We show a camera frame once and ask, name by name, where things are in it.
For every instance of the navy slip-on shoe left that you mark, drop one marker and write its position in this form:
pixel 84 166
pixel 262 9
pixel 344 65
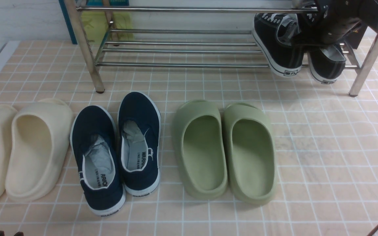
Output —
pixel 93 139

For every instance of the navy slip-on shoe right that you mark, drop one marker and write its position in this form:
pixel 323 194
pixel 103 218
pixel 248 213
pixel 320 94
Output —
pixel 139 123

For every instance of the teal and yellow book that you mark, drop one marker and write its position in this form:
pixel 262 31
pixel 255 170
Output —
pixel 95 23

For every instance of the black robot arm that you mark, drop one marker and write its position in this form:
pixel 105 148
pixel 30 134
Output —
pixel 368 13

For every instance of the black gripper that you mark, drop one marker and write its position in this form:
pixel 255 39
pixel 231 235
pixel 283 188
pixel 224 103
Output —
pixel 334 20

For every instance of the green foam slipper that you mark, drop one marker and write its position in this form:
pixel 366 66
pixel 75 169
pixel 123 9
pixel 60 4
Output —
pixel 198 147
pixel 250 153

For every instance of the black image processing book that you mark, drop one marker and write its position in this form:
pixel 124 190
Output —
pixel 354 38

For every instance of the black canvas sneaker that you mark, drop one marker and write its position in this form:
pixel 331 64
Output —
pixel 273 32
pixel 326 64

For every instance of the green foam slipper right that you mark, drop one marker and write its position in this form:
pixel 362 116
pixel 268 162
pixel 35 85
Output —
pixel 250 153

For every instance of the silver metal shoe rack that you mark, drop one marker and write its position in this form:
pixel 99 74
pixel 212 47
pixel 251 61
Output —
pixel 188 21

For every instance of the green foam slipper left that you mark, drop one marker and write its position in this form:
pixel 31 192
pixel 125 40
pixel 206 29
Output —
pixel 198 147

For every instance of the dark object bottom edge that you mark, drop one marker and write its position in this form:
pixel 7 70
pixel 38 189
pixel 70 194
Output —
pixel 2 233

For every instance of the navy slip-on shoe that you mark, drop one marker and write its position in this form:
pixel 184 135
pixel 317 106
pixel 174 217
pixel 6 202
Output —
pixel 93 139
pixel 139 123

